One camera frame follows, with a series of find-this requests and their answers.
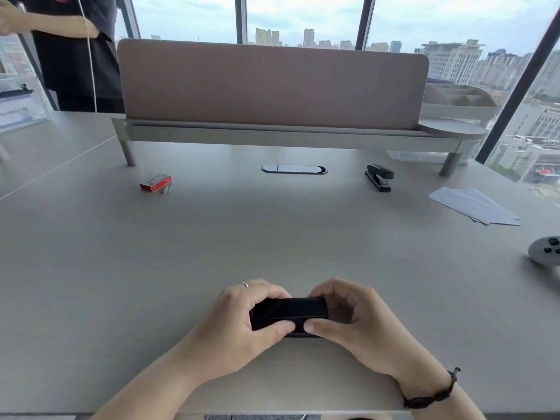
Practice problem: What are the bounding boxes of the person's right hand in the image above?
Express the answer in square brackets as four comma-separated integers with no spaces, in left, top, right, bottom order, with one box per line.
[303,277,450,397]

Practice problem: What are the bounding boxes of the person's left hand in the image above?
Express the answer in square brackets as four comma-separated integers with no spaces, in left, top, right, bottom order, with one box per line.
[177,277,296,384]

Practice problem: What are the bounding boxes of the black stapler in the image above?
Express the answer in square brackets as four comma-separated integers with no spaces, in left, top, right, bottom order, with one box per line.
[364,163,395,193]
[249,296,330,338]

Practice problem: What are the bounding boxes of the white paper sheets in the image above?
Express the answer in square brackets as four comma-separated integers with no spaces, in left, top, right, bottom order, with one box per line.
[428,187,522,227]

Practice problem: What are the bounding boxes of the red staple box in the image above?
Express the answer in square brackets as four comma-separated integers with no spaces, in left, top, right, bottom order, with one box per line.
[139,173,173,193]

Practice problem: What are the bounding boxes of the clear plastic tray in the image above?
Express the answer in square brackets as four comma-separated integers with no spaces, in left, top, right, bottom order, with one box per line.
[384,149,447,165]

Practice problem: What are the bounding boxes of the white handheld controller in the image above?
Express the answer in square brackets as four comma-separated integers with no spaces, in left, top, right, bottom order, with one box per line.
[527,236,560,267]

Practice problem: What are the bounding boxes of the grey desk riser shelf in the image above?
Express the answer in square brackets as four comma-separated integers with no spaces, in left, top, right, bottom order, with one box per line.
[111,117,490,178]

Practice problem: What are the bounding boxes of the beige desk organizer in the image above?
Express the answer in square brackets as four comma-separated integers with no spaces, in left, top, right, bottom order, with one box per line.
[419,82,499,121]

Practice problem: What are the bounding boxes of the pink fabric divider panel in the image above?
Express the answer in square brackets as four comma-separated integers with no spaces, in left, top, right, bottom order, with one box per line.
[117,38,431,131]

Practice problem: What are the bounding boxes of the dark window mullion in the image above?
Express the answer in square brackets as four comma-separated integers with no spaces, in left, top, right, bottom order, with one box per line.
[115,0,141,40]
[234,0,248,44]
[355,0,377,51]
[475,8,560,165]

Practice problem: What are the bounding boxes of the clear plastic storage box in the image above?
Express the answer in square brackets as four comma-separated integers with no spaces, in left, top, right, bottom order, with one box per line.
[0,82,51,132]

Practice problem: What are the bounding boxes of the black cord bracelet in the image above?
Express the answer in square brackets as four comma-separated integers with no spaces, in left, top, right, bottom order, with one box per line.
[401,367,461,411]

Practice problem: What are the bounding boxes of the oval grey cable grommet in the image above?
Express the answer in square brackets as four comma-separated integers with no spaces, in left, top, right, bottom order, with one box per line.
[261,163,328,176]

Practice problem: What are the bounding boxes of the white hanging cable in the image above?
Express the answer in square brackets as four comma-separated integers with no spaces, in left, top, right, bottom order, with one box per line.
[76,0,98,113]

